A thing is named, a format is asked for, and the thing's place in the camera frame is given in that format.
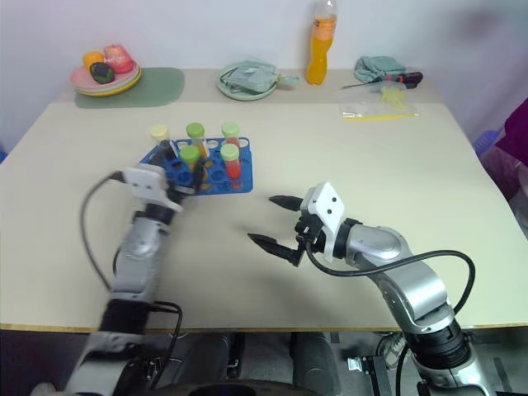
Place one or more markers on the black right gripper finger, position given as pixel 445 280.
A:
pixel 270 244
pixel 285 202

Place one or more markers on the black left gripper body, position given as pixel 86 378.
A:
pixel 180 193

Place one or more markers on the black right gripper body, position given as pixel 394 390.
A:
pixel 307 231

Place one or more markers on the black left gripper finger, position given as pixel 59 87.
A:
pixel 199 175
pixel 166 152

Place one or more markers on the green-capped yellow liquid test tube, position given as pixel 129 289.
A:
pixel 189 156
pixel 195 132

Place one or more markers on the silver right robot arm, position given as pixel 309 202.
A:
pixel 408 280

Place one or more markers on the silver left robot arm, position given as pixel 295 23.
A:
pixel 138 251

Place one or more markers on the yellow-capped test tube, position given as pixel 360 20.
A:
pixel 158 132

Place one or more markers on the green-capped red liquid test tube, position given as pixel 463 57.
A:
pixel 230 131
pixel 231 158

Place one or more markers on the blue test tube rack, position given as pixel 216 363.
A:
pixel 239 181

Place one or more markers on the green placemat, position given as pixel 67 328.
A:
pixel 165 88

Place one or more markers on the stack of pastel plates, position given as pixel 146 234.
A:
pixel 119 84

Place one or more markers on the pale green plate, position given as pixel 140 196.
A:
pixel 243 95

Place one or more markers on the dark green toy avocado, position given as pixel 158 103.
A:
pixel 102 72

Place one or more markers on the red toy fruit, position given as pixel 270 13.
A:
pixel 119 58

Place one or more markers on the pale green cloth pouch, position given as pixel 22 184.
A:
pixel 251 76

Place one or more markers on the dark rounded robot leg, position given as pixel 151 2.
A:
pixel 315 354
pixel 206 354

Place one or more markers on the orange toy fruit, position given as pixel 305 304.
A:
pixel 91 57

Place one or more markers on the clear plastic zip bag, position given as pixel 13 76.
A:
pixel 371 108

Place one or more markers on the orange soda bottle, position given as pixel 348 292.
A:
pixel 319 57

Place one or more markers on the crumpled teal cloth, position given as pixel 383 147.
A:
pixel 379 66

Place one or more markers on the black red screwdriver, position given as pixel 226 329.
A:
pixel 406 77

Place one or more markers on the blue plastic stool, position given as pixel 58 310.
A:
pixel 488 140

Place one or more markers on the maroon cloth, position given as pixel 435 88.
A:
pixel 515 132

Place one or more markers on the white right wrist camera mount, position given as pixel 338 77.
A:
pixel 330 206

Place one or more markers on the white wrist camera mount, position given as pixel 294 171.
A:
pixel 330 206
pixel 144 181

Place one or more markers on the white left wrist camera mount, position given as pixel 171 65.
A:
pixel 144 181

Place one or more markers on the metal table bracket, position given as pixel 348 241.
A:
pixel 365 365

